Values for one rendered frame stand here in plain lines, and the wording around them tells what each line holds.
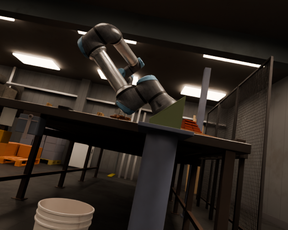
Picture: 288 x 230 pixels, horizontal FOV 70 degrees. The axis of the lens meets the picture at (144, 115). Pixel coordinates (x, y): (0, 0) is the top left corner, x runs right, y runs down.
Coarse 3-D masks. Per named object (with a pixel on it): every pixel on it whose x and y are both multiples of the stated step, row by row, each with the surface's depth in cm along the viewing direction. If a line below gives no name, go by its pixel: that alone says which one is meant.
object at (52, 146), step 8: (48, 128) 614; (32, 136) 607; (48, 136) 608; (40, 144) 603; (48, 144) 603; (56, 144) 604; (64, 144) 667; (48, 152) 598; (56, 152) 616; (40, 160) 629; (48, 160) 593; (56, 160) 626
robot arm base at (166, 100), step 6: (156, 96) 108; (162, 96) 108; (168, 96) 109; (150, 102) 110; (156, 102) 108; (162, 102) 106; (168, 102) 105; (174, 102) 107; (156, 108) 107; (162, 108) 105
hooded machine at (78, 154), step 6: (78, 144) 618; (84, 144) 619; (78, 150) 615; (84, 150) 616; (72, 156) 610; (78, 156) 611; (84, 156) 613; (90, 156) 622; (72, 162) 606; (78, 162) 608; (84, 162) 609; (90, 162) 655; (72, 168) 607
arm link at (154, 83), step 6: (144, 78) 111; (150, 78) 111; (156, 78) 115; (138, 84) 114; (144, 84) 111; (150, 84) 110; (156, 84) 110; (138, 90) 111; (144, 90) 110; (150, 90) 109; (156, 90) 109; (162, 90) 110; (144, 96) 111; (150, 96) 109; (144, 102) 113
